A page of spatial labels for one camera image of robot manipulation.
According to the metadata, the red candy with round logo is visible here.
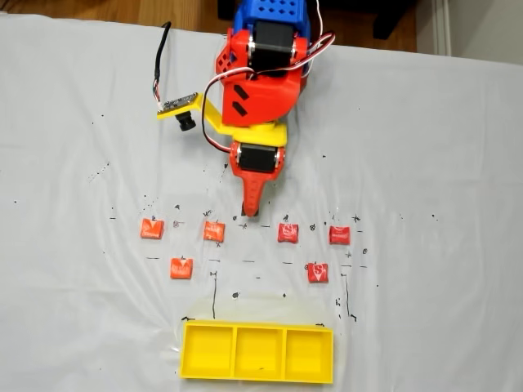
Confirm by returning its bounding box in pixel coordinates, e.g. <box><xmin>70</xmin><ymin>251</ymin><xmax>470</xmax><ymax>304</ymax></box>
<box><xmin>277</xmin><ymin>222</ymin><xmax>300</xmax><ymax>244</ymax></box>

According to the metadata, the orange candy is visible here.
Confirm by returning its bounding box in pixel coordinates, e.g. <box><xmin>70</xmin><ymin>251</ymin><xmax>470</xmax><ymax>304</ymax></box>
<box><xmin>169</xmin><ymin>256</ymin><xmax>194</xmax><ymax>281</ymax></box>
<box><xmin>203</xmin><ymin>220</ymin><xmax>226</xmax><ymax>243</ymax></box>
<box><xmin>140</xmin><ymin>218</ymin><xmax>166</xmax><ymax>240</ymax></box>

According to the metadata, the red candy with brand text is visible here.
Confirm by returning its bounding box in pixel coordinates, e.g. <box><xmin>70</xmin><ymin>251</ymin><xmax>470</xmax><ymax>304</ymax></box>
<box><xmin>329</xmin><ymin>225</ymin><xmax>352</xmax><ymax>247</ymax></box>

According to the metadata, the red candy with triangle logo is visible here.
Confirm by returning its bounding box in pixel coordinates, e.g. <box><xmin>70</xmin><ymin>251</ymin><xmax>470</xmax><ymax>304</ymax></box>
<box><xmin>307</xmin><ymin>262</ymin><xmax>330</xmax><ymax>284</ymax></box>

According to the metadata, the yellow three-compartment box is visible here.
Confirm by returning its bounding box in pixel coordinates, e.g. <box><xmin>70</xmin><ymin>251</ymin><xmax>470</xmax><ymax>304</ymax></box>
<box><xmin>178</xmin><ymin>321</ymin><xmax>335</xmax><ymax>385</ymax></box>

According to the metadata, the white plastic table cover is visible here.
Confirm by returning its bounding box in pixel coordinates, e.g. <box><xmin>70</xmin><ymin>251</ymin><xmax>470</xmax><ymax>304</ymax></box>
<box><xmin>0</xmin><ymin>11</ymin><xmax>523</xmax><ymax>392</ymax></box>

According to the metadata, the white red servo wire loop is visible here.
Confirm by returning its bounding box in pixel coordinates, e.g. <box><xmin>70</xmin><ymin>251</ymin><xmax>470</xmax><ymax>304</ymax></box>
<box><xmin>201</xmin><ymin>67</ymin><xmax>262</xmax><ymax>155</ymax></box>

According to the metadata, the camera board in yellow mount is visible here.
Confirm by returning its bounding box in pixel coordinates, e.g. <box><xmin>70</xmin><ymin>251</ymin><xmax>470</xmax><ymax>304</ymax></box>
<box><xmin>156</xmin><ymin>91</ymin><xmax>230</xmax><ymax>136</ymax></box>

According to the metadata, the black camera cable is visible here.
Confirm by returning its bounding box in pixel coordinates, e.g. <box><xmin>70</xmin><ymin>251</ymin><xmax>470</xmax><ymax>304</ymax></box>
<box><xmin>152</xmin><ymin>20</ymin><xmax>173</xmax><ymax>103</ymax></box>

